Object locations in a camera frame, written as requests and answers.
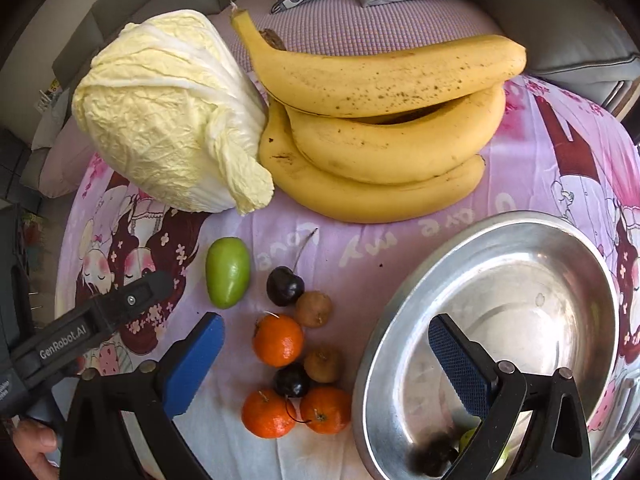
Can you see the top spotted banana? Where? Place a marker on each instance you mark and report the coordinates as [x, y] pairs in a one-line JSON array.
[[358, 86]]

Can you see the person's left hand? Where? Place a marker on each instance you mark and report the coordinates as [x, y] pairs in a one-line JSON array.
[[35, 441]]

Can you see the yellow banana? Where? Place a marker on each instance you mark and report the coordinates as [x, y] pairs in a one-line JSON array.
[[405, 152], [351, 201]]

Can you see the pink cartoon print tablecloth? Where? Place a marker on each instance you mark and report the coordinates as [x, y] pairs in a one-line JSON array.
[[554, 152]]

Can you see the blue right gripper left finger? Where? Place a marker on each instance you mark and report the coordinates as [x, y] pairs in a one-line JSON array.
[[97, 444]]

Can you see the elongated green jujube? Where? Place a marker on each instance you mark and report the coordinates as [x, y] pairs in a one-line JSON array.
[[227, 272]]

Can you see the napa cabbage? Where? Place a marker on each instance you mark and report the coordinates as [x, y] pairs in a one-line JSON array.
[[167, 106]]

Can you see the brown longan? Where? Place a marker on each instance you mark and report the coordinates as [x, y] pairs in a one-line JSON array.
[[313, 309], [324, 365]]

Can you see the dark cherry with stem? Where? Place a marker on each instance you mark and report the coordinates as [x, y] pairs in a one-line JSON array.
[[284, 286]]

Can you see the grey sofa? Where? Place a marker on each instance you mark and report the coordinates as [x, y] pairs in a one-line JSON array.
[[100, 22]]

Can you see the bottom yellow banana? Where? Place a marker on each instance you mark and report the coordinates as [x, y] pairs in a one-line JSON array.
[[351, 201]]

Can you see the orange tangerine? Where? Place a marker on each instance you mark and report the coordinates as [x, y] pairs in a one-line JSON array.
[[278, 340], [268, 415], [326, 409]]

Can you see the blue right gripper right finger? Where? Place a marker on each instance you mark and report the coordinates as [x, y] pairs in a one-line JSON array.
[[555, 444]]

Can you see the middle yellow banana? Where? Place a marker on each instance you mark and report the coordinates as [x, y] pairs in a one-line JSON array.
[[405, 152]]

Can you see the stainless steel round basin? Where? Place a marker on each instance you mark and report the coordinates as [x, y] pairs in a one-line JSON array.
[[530, 288]]

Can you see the round green jujube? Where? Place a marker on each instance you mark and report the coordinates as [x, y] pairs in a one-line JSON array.
[[465, 441]]

